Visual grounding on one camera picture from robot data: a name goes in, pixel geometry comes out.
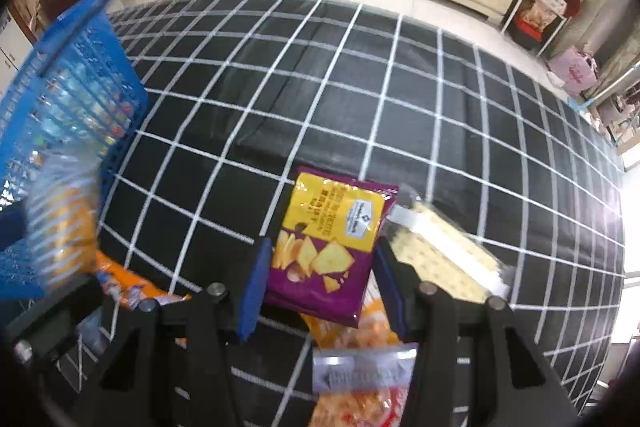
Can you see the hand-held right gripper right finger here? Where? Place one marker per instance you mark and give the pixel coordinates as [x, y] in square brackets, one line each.
[392, 287]

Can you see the orange snack bar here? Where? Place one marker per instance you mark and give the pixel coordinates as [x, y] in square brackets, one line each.
[130, 284]

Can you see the silver-topped orange snack packet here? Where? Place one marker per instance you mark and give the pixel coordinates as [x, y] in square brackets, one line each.
[360, 377]

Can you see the pink shopping bag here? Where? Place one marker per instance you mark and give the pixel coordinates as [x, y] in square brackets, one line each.
[575, 72]

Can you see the purple yellow chip packet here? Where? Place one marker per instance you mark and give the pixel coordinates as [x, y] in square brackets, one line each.
[325, 257]

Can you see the white cracker packet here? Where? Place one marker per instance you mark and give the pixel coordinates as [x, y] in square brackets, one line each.
[450, 252]

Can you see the blue plastic basket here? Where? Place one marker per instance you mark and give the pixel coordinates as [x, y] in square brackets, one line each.
[75, 57]

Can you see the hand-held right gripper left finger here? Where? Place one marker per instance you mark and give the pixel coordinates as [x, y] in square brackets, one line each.
[255, 287]

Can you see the orange patterned snack packet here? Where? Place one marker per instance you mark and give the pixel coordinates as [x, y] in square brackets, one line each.
[372, 324]

